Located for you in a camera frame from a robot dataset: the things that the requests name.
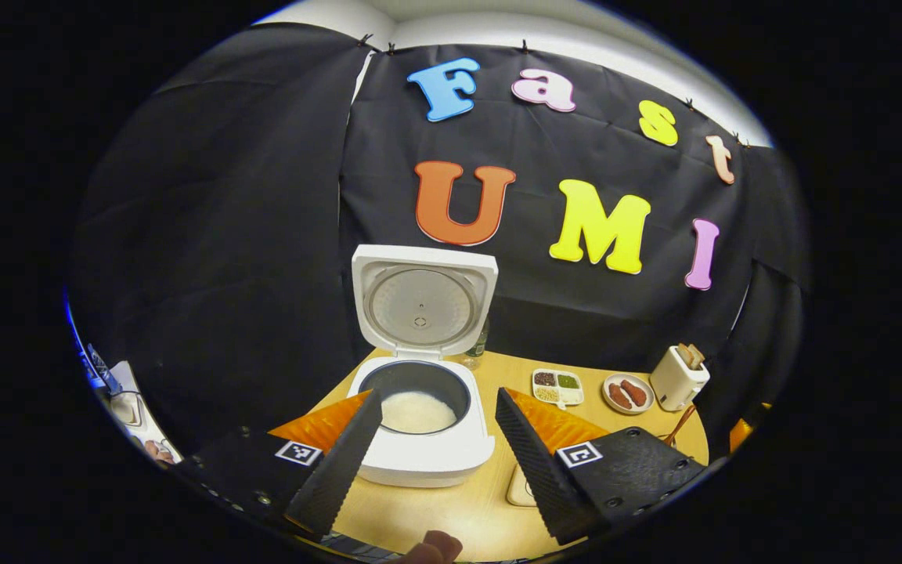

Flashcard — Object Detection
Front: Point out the clear glass dish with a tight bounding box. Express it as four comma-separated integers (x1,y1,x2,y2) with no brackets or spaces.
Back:
506,464,539,508

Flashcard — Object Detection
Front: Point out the white toaster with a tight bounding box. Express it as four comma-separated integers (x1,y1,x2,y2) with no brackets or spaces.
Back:
649,345,711,412

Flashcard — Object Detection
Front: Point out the white divided grain tray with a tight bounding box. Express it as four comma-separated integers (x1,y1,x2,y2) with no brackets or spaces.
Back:
531,368,585,410

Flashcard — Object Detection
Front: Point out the black backdrop cloth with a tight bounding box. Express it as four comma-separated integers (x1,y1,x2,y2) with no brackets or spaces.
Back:
67,22,812,455

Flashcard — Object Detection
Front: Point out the brown wooden spoon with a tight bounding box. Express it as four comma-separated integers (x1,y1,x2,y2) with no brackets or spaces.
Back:
661,403,697,447

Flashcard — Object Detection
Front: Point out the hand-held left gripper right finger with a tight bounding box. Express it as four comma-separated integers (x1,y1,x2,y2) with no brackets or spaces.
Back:
496,387,707,545

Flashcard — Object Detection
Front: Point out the clear plastic water bottle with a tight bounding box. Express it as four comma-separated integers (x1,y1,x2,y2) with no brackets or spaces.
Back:
463,317,491,371

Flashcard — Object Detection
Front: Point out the white rice cooker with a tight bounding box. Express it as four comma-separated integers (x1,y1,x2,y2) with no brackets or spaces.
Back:
347,244,499,488

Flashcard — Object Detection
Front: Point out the white rice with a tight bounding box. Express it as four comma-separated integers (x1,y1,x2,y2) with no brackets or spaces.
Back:
381,391,458,435

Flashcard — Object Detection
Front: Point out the white oval plate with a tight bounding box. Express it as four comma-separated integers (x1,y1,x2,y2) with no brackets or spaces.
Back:
602,373,655,415

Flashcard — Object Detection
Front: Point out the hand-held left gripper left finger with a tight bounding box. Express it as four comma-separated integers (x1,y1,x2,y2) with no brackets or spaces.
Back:
177,388,384,537

